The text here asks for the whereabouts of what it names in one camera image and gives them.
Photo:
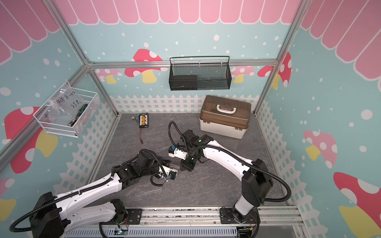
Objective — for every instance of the black mesh wall basket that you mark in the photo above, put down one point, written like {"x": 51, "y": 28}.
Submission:
{"x": 213, "y": 72}

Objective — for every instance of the brown lid storage box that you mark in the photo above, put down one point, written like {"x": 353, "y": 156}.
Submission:
{"x": 224, "y": 116}

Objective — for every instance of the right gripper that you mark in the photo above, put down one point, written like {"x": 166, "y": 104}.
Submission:
{"x": 185, "y": 166}

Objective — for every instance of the clear plastic bag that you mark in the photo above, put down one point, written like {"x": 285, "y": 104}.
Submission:
{"x": 65, "y": 103}

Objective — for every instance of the black board yellow connectors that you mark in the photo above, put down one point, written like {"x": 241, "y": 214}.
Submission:
{"x": 143, "y": 120}

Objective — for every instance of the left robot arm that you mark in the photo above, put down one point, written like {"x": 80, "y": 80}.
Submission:
{"x": 55, "y": 215}

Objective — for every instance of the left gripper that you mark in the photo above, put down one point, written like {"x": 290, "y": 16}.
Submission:
{"x": 164, "y": 163}

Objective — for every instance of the clear test tube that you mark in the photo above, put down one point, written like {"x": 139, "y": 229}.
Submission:
{"x": 175, "y": 166}
{"x": 148, "y": 192}
{"x": 165, "y": 148}

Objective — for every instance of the black box in basket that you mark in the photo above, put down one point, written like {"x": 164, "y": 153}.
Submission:
{"x": 183, "y": 82}

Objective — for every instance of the green tool in basket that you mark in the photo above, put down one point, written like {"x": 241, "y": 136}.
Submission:
{"x": 79, "y": 113}

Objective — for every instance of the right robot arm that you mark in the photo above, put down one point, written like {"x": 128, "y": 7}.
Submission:
{"x": 256, "y": 180}

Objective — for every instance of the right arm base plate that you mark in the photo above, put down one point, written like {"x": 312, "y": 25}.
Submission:
{"x": 229, "y": 215}

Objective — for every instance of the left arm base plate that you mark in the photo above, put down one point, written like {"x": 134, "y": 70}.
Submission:
{"x": 131, "y": 216}

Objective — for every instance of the white wire wall basket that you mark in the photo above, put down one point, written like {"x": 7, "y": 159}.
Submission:
{"x": 60, "y": 127}

